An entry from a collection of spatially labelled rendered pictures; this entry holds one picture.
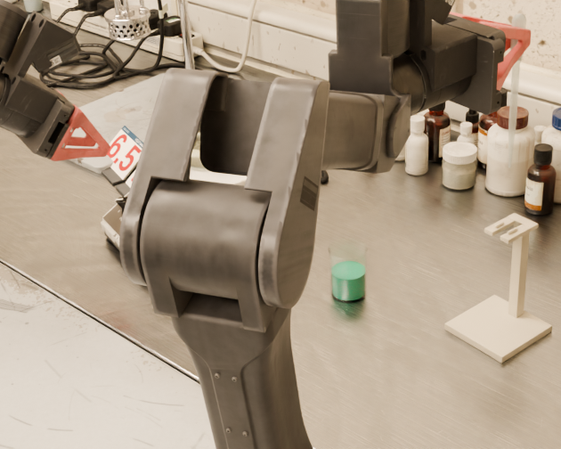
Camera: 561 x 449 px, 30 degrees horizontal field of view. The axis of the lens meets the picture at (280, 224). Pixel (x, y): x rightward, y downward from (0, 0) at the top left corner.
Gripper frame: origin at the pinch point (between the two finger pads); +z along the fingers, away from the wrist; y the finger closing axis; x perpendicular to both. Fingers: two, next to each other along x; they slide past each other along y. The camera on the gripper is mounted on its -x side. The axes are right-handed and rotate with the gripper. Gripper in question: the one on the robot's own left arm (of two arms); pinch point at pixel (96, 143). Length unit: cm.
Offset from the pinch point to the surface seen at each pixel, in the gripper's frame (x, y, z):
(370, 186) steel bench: -11.8, -9.3, 34.5
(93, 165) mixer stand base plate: 5.9, 18.3, 12.0
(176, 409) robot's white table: 15.3, -34.8, 2.2
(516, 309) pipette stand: -10, -44, 29
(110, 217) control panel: 7.6, -1.1, 6.3
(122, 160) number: 3.2, 15.9, 14.2
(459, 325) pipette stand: -5.1, -41.2, 25.1
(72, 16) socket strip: -8, 78, 27
